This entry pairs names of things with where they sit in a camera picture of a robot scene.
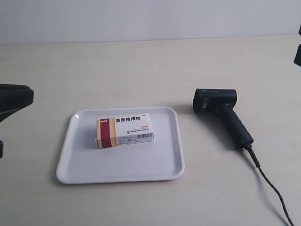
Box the black handheld barcode scanner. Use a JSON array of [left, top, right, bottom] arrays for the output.
[[193, 89, 253, 150]]

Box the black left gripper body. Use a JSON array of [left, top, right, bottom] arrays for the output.
[[0, 84, 34, 122]]

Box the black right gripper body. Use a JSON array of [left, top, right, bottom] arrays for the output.
[[293, 23, 301, 65]]

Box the black scanner cable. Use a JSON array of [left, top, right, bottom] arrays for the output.
[[244, 145, 295, 226]]

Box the white red medicine box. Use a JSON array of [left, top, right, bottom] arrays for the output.
[[95, 113, 154, 149]]

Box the white plastic tray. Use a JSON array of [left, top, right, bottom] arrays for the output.
[[56, 106, 185, 184]]

